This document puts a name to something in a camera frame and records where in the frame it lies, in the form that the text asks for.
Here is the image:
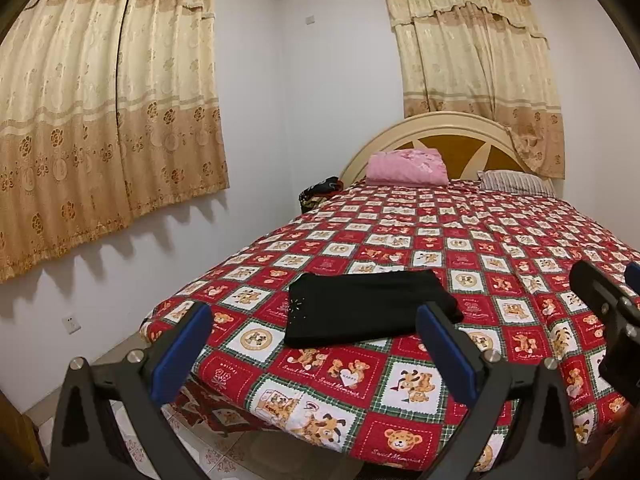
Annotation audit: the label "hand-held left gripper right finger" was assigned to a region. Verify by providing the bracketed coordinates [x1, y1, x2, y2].
[417, 302, 583, 480]

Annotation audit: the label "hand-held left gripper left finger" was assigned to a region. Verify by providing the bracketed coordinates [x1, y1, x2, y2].
[47, 302, 214, 480]

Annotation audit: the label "black pants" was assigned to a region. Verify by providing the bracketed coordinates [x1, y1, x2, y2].
[283, 269, 465, 348]

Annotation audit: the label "red bear printed bedspread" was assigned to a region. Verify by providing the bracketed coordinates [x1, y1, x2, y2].
[139, 180, 640, 473]

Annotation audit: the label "striped pillow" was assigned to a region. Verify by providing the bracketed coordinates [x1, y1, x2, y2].
[477, 170, 556, 197]

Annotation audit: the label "brown wooden furniture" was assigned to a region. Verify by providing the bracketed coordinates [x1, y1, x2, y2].
[0, 390, 51, 480]

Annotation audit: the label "pink folded blanket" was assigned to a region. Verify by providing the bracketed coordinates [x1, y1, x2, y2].
[366, 148, 449, 187]

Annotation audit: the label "dark patterned bag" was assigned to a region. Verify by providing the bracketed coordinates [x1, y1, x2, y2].
[299, 176, 343, 215]

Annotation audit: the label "cream wooden headboard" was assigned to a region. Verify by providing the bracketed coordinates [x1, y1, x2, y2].
[339, 111, 556, 191]

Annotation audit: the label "beige floral curtain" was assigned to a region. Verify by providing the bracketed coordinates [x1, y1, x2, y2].
[382, 0, 566, 181]
[0, 0, 136, 283]
[116, 0, 232, 218]

